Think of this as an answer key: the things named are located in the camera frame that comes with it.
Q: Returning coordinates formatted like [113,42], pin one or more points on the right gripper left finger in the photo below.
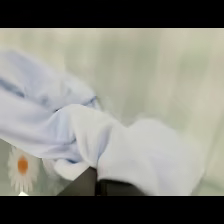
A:
[84,185]

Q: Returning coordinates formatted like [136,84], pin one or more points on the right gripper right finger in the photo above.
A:
[116,188]

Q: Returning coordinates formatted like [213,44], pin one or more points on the light blue shirt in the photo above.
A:
[50,113]

